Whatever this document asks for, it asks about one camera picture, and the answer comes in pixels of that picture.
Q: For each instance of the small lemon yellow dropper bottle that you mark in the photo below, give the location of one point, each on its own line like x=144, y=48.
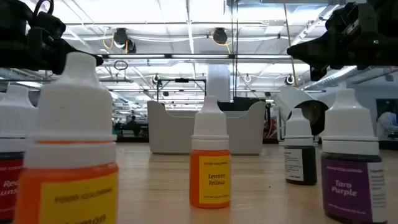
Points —
x=210, y=180
x=71, y=124

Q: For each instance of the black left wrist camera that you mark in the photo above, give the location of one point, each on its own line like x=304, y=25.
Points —
x=49, y=26

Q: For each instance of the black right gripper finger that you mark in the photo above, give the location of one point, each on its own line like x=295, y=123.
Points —
x=314, y=49
x=317, y=73

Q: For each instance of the black equipment case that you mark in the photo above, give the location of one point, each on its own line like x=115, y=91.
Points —
x=245, y=104

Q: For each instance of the white plastic storage bin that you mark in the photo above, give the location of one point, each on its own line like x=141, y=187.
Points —
x=171, y=130

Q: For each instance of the white building column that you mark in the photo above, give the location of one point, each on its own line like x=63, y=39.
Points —
x=218, y=82

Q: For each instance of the small taro purple dropper bottle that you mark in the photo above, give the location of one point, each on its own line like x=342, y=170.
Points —
x=349, y=186

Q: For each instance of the white spotlight lamp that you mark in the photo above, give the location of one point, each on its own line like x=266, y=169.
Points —
x=286, y=99

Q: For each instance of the small red sunset dropper bottle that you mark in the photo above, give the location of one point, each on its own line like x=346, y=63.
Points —
x=14, y=118

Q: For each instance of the black overhead frame rail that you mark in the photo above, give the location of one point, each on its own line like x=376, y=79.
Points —
x=168, y=56

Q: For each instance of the small black dropper bottle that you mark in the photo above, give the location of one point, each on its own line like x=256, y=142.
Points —
x=300, y=161

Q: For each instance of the black vertical frame post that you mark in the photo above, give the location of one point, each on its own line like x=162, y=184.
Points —
x=237, y=37

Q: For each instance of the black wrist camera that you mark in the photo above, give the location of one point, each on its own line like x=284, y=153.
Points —
x=49, y=26
x=342, y=17

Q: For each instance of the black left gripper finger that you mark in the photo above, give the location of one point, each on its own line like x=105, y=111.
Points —
x=59, y=59

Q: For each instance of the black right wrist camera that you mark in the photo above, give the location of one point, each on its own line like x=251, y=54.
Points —
x=342, y=17

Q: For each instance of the person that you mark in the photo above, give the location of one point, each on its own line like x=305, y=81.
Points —
x=387, y=123
x=133, y=126

